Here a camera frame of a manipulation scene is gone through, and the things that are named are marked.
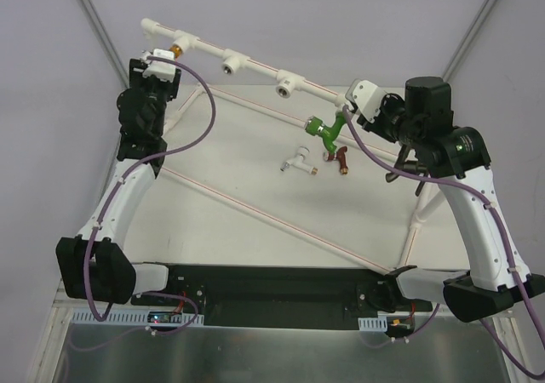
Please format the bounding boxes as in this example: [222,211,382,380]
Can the white pipe frame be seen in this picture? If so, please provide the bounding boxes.
[139,17,448,273]

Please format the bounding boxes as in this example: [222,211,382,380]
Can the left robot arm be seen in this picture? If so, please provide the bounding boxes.
[55,59,181,306]

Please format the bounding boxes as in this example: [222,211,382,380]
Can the purple cable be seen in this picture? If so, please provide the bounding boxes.
[343,104,545,380]
[84,57,216,337]

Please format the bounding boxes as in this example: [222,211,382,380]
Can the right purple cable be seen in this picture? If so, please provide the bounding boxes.
[343,104,545,380]

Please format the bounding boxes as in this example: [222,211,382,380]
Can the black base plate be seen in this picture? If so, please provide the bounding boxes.
[130,265,433,330]

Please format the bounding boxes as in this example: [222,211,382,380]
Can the left cable duct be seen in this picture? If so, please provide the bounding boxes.
[71,308,204,328]

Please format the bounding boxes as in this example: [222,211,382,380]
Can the white faucet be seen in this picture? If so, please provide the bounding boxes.
[280,146,318,175]

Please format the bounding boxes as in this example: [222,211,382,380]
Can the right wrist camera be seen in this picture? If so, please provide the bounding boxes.
[345,79,387,123]

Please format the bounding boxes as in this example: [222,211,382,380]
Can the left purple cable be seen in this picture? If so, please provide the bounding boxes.
[84,57,216,337]

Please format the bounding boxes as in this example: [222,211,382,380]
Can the yellow faucet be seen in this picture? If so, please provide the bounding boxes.
[169,44,183,58]

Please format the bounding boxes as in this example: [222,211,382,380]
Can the green faucet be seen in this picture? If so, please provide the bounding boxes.
[304,111,347,154]

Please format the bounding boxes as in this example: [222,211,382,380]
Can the dark red faucet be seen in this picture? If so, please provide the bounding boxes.
[323,146,349,175]

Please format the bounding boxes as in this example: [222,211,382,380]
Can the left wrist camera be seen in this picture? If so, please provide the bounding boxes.
[141,49,176,83]

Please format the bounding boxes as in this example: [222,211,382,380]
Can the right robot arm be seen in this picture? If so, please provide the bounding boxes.
[345,77,544,323]

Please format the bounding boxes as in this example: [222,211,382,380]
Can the right cable duct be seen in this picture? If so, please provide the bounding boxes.
[357,315,415,333]

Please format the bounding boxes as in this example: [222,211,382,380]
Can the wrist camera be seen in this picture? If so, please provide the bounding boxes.
[345,79,387,123]
[141,49,176,83]

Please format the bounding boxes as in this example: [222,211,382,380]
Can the cable duct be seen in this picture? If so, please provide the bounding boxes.
[71,308,204,328]
[357,315,415,333]

